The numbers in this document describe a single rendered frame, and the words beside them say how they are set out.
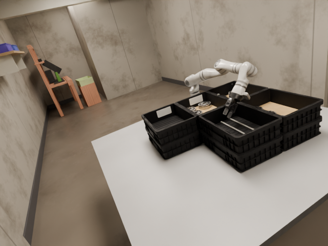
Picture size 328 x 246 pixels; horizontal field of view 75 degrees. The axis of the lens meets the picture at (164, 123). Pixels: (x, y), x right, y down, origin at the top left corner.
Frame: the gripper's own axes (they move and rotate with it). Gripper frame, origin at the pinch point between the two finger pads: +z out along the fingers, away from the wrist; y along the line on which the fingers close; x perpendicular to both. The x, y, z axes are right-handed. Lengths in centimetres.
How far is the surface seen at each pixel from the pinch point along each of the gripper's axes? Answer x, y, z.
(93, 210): -97, -37, 135
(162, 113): -55, -14, 15
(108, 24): -467, -206, -141
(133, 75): -418, -315, -55
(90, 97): -464, -248, 54
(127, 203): -18, 32, 69
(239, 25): -101, -168, -157
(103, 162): -68, 10, 68
